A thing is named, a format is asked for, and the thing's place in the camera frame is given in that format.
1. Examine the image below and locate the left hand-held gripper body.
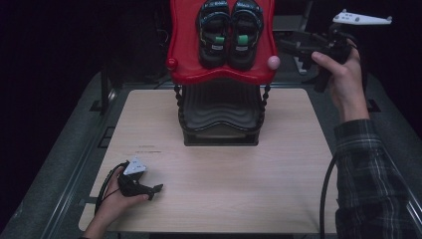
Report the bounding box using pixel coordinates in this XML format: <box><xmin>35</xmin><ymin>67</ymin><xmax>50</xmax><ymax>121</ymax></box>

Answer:
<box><xmin>116</xmin><ymin>156</ymin><xmax>155</xmax><ymax>199</ymax></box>

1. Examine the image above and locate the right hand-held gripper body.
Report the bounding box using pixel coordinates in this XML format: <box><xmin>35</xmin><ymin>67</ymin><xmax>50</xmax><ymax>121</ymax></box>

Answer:
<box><xmin>311</xmin><ymin>8</ymin><xmax>393</xmax><ymax>94</ymax></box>

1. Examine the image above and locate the black green sandal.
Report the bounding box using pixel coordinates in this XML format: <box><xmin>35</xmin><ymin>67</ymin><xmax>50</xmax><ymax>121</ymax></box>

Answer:
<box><xmin>195</xmin><ymin>0</ymin><xmax>233</xmax><ymax>70</ymax></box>
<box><xmin>228</xmin><ymin>0</ymin><xmax>266</xmax><ymax>72</ymax></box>

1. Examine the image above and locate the red and black shoe rack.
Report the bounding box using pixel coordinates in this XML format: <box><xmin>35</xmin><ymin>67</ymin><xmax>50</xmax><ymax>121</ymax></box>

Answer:
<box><xmin>165</xmin><ymin>0</ymin><xmax>282</xmax><ymax>147</ymax></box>

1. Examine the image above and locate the person's left hand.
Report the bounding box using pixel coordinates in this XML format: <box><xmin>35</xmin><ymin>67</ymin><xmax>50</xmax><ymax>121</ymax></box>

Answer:
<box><xmin>95</xmin><ymin>167</ymin><xmax>150</xmax><ymax>222</ymax></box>

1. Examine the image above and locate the person's right hand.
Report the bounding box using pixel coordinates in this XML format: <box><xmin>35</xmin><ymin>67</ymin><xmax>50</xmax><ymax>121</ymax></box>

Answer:
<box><xmin>311</xmin><ymin>39</ymin><xmax>370</xmax><ymax>124</ymax></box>

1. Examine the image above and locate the grey metal stand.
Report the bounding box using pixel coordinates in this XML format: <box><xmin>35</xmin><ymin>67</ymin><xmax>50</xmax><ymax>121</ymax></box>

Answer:
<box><xmin>272</xmin><ymin>0</ymin><xmax>315</xmax><ymax>76</ymax></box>

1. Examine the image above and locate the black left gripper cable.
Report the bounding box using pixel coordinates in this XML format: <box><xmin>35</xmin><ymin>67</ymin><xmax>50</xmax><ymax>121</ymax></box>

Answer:
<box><xmin>94</xmin><ymin>161</ymin><xmax>129</xmax><ymax>215</ymax></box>

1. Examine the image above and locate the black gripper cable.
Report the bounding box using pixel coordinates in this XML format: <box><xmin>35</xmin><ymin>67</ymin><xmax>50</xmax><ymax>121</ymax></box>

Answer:
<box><xmin>318</xmin><ymin>152</ymin><xmax>340</xmax><ymax>239</ymax></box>
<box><xmin>94</xmin><ymin>161</ymin><xmax>129</xmax><ymax>215</ymax></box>

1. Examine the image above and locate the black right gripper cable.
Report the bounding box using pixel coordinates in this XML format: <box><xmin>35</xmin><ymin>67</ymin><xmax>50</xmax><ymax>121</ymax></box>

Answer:
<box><xmin>318</xmin><ymin>152</ymin><xmax>340</xmax><ymax>239</ymax></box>

